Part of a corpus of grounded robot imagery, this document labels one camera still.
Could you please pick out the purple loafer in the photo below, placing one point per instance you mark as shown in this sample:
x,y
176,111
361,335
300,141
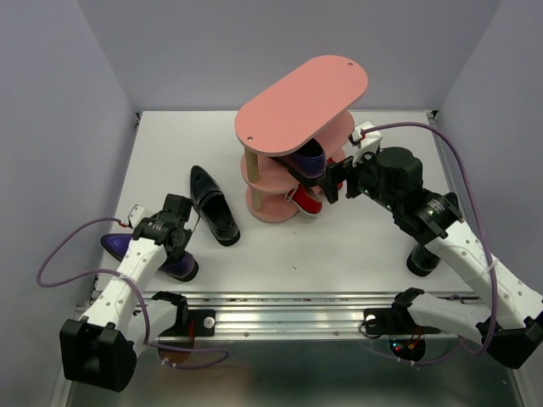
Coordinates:
x,y
306,164
184,270

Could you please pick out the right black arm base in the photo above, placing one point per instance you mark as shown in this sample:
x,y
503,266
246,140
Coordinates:
x,y
379,322

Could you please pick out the black loafer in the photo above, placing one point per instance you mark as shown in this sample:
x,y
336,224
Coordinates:
x,y
436,215
211,204

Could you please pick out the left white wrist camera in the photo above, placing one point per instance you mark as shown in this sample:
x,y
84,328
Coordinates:
x,y
135,215

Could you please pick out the black loafer right side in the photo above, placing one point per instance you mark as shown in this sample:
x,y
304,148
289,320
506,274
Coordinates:
x,y
436,215

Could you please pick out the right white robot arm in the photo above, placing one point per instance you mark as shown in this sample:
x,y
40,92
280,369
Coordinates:
x,y
508,322

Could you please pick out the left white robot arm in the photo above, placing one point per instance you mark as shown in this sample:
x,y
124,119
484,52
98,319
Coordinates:
x,y
102,347

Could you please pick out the black loafer left side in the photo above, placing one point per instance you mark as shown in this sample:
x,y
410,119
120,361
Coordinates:
x,y
211,204

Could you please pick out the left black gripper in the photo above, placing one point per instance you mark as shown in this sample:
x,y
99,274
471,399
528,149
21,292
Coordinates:
x,y
187,232

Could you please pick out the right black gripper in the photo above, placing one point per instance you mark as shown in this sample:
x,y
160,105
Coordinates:
x,y
337,173

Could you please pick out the aluminium mounting rail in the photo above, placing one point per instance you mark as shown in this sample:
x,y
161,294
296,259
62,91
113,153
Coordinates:
x,y
288,316

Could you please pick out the pink three-tier shoe shelf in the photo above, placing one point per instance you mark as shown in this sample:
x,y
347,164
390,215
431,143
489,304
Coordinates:
x,y
310,103

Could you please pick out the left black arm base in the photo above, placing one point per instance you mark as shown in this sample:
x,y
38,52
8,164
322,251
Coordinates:
x,y
188,322

